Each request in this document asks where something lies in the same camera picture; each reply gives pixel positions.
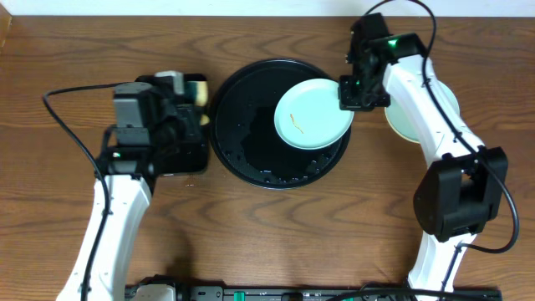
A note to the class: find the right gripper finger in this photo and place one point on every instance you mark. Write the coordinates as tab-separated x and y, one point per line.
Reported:
353	44
349	88

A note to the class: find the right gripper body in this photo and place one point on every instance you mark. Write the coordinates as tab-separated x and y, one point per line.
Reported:
381	97

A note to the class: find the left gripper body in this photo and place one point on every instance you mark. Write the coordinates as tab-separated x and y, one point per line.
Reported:
194	110

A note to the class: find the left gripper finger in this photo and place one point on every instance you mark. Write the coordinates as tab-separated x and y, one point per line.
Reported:
190	120
174	79

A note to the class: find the green yellow sponge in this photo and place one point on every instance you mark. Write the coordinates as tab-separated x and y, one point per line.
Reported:
197	93

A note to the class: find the light blue plate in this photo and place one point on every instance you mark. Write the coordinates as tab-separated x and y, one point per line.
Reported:
399	122
308	116

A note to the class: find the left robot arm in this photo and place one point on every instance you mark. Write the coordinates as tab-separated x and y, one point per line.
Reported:
120	202

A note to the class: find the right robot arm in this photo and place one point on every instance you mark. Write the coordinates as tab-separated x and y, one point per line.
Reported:
464	182

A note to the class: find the black rectangular tray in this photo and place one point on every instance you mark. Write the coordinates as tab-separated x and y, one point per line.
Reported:
168	155

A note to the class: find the black round tray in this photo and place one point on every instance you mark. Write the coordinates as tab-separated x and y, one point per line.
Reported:
243	133

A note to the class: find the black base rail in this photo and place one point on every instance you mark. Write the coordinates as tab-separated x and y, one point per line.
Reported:
161	287

